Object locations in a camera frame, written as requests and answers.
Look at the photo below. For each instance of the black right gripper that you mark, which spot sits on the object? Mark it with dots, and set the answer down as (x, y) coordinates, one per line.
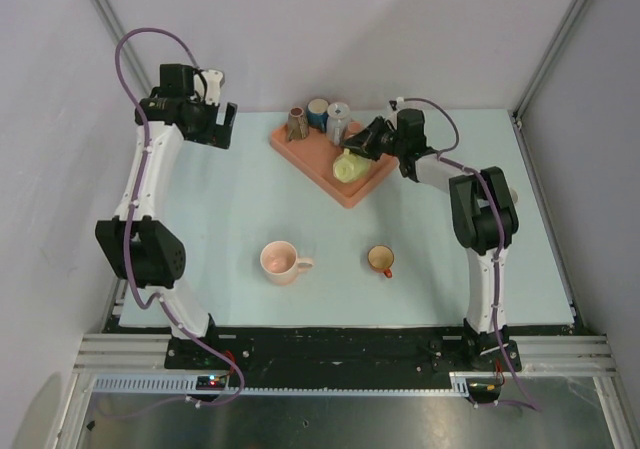
(363, 143)

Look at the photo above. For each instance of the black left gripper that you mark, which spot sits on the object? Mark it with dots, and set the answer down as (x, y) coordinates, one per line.
(219, 135)

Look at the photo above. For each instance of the yellow faceted mug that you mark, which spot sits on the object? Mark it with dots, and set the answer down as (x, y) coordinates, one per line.
(350, 167)

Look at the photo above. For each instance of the small orange mug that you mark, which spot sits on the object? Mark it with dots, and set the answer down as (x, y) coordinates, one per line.
(380, 259)

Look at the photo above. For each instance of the large peach mug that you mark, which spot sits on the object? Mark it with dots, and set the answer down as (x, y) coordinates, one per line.
(282, 264)

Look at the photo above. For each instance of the grey-blue patterned mug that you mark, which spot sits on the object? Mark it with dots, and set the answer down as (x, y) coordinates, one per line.
(514, 195)

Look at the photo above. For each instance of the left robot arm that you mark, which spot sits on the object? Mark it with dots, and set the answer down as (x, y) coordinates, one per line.
(140, 248)

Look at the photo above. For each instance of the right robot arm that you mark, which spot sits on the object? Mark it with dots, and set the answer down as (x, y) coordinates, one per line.
(484, 221)

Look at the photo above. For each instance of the white-grey mug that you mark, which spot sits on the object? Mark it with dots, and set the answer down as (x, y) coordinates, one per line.
(338, 119)

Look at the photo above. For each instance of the dark blue mug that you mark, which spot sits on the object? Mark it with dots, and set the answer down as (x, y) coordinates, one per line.
(316, 113)

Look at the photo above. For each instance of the brown striped mug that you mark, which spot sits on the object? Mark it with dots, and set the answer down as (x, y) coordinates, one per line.
(297, 127)

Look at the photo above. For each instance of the salmon plastic tray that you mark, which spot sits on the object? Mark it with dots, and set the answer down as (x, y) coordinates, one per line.
(314, 157)

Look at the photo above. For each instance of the pink mug with handle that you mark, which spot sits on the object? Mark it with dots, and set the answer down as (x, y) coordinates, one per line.
(352, 129)

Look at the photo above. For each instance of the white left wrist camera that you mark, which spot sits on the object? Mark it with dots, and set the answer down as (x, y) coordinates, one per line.
(208, 85)

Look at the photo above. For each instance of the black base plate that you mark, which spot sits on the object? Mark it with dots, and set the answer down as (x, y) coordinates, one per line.
(342, 359)

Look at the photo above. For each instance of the aluminium frame rail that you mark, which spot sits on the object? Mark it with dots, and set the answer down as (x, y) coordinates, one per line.
(121, 353)

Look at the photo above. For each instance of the grey slotted cable duct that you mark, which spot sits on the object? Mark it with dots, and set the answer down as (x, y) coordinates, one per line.
(206, 385)

